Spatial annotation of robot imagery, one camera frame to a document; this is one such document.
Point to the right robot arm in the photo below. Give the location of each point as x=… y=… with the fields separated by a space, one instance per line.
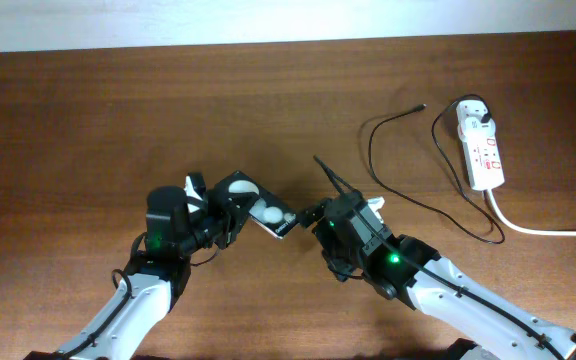
x=419 y=277

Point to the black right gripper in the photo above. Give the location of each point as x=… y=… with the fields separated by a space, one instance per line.
x=320 y=231

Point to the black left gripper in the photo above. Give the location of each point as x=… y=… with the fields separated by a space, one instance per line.
x=232 y=214

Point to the white power strip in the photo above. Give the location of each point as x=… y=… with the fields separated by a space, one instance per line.
x=482 y=157

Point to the white USB charger adapter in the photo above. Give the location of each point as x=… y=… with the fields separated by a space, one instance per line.
x=476 y=127

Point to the black Galaxy flip phone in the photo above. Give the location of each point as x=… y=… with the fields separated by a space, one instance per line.
x=269 y=212

